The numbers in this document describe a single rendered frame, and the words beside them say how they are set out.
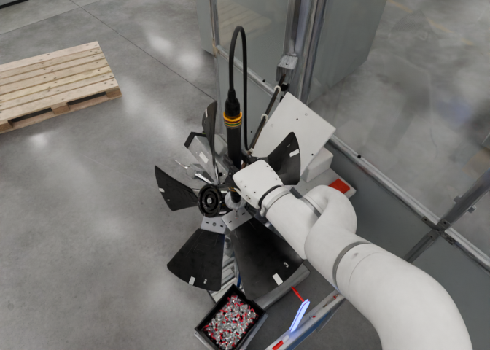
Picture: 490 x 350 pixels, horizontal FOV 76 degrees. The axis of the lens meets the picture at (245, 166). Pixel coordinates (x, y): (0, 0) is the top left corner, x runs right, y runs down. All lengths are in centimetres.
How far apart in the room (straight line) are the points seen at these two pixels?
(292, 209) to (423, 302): 38
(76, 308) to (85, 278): 19
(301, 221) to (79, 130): 296
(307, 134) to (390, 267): 84
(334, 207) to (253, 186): 22
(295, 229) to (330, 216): 12
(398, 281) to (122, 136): 299
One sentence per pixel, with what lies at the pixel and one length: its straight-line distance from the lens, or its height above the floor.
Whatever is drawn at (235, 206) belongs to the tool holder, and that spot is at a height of 131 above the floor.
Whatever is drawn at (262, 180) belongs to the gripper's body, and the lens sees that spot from 77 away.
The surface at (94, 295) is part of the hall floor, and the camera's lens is 245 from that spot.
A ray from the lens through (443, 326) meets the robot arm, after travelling 41.
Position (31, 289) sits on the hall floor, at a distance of 267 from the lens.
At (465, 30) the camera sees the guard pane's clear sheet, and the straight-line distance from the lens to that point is 116.
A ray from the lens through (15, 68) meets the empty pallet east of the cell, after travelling 441.
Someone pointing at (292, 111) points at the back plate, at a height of 133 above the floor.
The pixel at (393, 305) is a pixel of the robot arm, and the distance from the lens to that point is 41.
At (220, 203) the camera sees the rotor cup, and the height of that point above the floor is 125.
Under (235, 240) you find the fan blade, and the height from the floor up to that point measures 118.
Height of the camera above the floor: 215
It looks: 51 degrees down
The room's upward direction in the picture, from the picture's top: straight up
